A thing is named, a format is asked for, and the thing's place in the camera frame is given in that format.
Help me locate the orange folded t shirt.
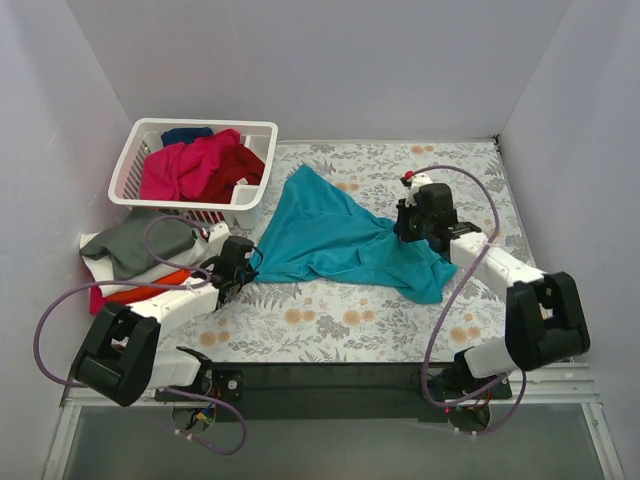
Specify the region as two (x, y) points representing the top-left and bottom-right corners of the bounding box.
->
(106, 269), (190, 304)

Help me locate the dark red t shirt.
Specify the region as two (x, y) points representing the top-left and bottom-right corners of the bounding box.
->
(198, 145), (265, 204)

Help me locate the pink folded t shirt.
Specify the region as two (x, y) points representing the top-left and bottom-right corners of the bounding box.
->
(89, 287), (110, 315)

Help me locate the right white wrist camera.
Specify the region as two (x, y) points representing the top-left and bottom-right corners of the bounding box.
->
(401, 171), (433, 207)

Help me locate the pink t shirt in basket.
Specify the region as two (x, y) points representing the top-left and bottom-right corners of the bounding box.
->
(139, 129), (241, 201)

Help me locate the teal t shirt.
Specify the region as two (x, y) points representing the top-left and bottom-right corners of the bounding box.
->
(252, 165), (457, 304)

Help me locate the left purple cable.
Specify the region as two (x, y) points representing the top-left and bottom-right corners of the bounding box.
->
(32, 214), (249, 455)

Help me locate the white plastic laundry basket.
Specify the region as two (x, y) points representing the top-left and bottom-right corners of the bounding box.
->
(108, 118), (278, 229)

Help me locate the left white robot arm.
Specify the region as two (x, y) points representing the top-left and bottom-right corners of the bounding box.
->
(71, 236), (258, 407)

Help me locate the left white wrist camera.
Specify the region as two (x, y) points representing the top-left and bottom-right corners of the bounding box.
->
(200, 222), (230, 258)

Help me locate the floral patterned table mat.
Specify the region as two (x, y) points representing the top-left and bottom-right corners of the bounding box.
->
(159, 141), (533, 362)

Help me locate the white folded t shirt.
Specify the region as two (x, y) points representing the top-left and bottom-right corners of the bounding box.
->
(81, 239), (209, 297)

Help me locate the navy blue t shirt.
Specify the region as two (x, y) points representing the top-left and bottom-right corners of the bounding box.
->
(160, 127), (214, 147)

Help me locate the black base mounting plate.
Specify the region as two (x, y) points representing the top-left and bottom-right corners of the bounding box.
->
(153, 362), (514, 424)

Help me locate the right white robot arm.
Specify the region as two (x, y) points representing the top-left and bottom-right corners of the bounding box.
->
(394, 175), (591, 399)

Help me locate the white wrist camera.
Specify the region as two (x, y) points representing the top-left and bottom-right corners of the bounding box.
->
(200, 222), (230, 258)
(401, 171), (433, 207)

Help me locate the purple cable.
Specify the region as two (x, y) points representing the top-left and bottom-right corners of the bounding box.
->
(419, 164), (529, 437)
(32, 214), (249, 455)

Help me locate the aluminium frame rail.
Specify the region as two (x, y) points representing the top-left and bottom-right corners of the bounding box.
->
(42, 377), (154, 479)

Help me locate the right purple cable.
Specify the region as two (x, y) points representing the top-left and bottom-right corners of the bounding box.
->
(419, 164), (529, 437)

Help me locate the grey folded t shirt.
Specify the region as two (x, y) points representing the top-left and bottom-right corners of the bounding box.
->
(80, 208), (196, 280)

